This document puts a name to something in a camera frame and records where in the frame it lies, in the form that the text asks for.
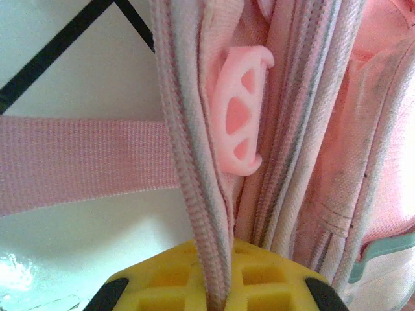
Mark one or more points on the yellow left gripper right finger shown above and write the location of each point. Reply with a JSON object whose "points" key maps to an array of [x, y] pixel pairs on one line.
{"points": [[272, 278]]}

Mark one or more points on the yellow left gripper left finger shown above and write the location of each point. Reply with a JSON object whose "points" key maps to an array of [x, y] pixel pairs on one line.
{"points": [[162, 278]]}

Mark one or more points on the pink student backpack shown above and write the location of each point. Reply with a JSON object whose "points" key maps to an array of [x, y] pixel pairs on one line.
{"points": [[291, 129]]}

